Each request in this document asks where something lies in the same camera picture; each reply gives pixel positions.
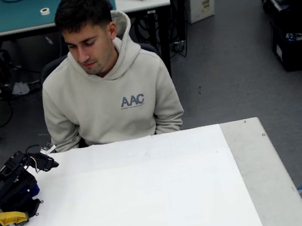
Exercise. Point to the man in beige hoodie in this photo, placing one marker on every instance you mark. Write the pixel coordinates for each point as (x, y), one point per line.
(105, 111)

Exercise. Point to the small white camera module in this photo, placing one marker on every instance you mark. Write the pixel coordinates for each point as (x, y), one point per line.
(47, 148)

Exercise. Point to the white plastic bag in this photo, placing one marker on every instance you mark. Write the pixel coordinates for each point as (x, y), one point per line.
(20, 88)

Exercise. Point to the large white paper sheet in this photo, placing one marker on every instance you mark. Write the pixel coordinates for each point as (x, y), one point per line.
(151, 189)

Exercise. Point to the green cutting mat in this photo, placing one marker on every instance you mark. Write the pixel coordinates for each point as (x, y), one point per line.
(11, 14)

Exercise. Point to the black office chair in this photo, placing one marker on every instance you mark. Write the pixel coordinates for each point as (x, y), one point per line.
(50, 67)

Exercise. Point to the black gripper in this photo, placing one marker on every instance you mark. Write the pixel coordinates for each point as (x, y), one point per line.
(49, 163)

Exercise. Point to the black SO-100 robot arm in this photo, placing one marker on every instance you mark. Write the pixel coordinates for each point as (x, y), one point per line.
(8, 185)

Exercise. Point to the white tape roll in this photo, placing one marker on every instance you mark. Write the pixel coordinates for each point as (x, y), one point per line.
(45, 11)

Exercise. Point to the grey workbench with black frame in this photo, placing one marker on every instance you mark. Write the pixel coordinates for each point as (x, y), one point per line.
(148, 2)

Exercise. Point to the black storage bin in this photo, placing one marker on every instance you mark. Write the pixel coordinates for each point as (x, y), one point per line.
(293, 54)

